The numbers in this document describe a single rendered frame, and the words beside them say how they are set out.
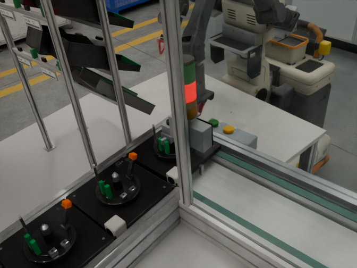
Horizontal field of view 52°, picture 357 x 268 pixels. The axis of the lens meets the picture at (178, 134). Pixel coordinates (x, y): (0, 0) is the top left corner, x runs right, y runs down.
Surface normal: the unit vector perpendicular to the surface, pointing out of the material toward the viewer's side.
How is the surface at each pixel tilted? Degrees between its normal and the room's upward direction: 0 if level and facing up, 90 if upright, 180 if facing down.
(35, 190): 0
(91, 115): 0
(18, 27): 90
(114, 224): 0
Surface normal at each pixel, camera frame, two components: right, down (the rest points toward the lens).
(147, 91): -0.07, -0.79
